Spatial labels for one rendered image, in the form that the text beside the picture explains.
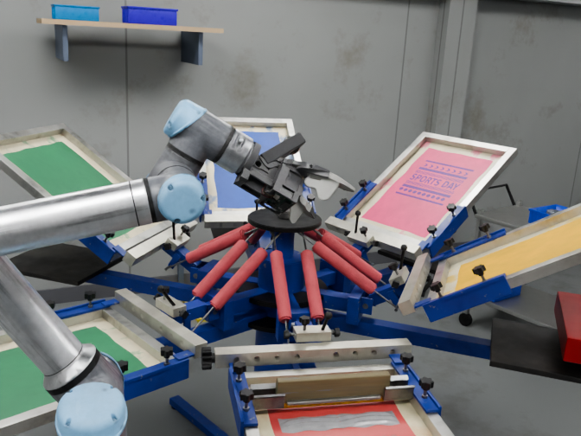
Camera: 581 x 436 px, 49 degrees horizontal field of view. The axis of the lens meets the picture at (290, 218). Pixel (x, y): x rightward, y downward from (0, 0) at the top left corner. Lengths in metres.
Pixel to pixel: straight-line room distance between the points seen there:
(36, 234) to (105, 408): 0.33
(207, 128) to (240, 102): 4.01
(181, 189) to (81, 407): 0.42
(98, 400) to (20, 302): 0.22
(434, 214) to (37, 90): 2.87
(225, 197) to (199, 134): 2.29
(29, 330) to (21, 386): 0.99
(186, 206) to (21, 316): 0.39
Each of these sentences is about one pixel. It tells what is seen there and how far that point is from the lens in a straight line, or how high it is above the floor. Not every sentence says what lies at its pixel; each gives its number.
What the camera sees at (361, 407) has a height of 0.95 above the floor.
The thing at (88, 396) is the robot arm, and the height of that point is 1.43.
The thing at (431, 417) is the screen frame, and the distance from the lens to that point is 2.03.
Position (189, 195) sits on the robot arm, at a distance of 1.01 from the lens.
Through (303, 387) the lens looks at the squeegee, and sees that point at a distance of 2.00.
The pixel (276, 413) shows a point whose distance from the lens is 2.02.
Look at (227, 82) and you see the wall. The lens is 5.10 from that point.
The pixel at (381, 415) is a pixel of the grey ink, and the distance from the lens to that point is 2.05.
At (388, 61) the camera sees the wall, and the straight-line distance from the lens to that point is 5.76.
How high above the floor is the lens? 2.06
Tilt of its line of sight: 16 degrees down
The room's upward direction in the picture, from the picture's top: 3 degrees clockwise
